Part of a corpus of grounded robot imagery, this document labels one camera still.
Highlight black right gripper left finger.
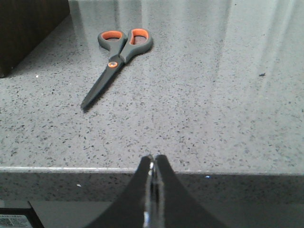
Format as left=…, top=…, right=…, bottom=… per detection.
left=86, top=156, right=152, bottom=228

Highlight grey orange scissors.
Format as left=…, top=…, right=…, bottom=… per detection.
left=81, top=28, right=153, bottom=110

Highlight white QR code label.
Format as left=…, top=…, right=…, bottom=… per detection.
left=0, top=214, right=33, bottom=228

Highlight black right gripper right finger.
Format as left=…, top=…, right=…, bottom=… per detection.
left=154, top=155, right=226, bottom=228

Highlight black appliance under counter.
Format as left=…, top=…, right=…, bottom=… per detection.
left=0, top=200, right=44, bottom=228

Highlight dark wooden drawer cabinet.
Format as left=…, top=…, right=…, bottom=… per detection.
left=0, top=0, right=70, bottom=77

